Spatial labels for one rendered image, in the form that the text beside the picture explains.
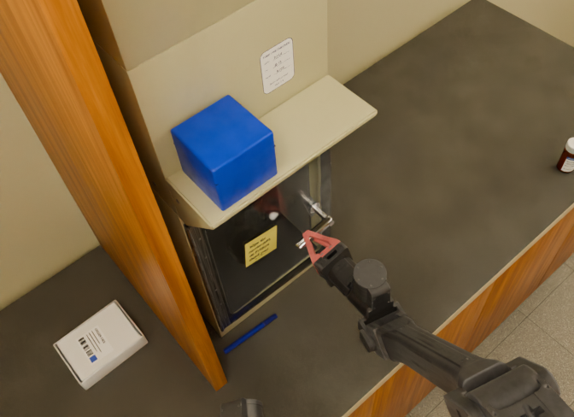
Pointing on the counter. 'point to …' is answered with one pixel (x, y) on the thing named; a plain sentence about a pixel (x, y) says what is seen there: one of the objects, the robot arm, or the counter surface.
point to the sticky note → (260, 246)
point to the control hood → (289, 121)
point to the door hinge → (196, 255)
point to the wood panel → (96, 154)
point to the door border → (209, 275)
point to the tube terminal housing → (142, 134)
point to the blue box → (225, 151)
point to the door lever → (317, 224)
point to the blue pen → (249, 333)
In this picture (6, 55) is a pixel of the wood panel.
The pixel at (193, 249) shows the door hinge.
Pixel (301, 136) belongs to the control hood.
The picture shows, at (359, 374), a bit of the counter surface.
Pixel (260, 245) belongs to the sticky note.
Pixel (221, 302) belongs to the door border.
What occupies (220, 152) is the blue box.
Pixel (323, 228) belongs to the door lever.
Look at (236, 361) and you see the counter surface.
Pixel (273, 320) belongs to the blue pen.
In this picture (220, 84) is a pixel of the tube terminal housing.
